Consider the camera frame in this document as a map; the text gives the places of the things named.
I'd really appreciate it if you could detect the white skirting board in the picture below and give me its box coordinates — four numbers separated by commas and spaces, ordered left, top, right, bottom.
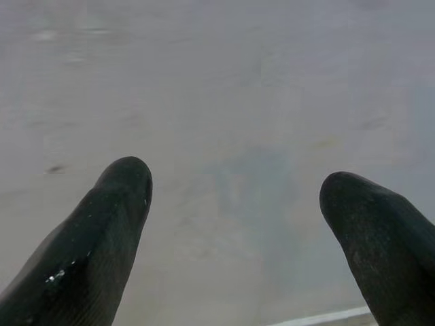
271, 305, 372, 326

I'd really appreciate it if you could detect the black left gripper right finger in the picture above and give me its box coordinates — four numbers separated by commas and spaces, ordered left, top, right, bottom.
319, 171, 435, 326

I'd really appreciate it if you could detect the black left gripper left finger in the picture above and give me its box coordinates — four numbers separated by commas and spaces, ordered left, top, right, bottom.
0, 156, 154, 326

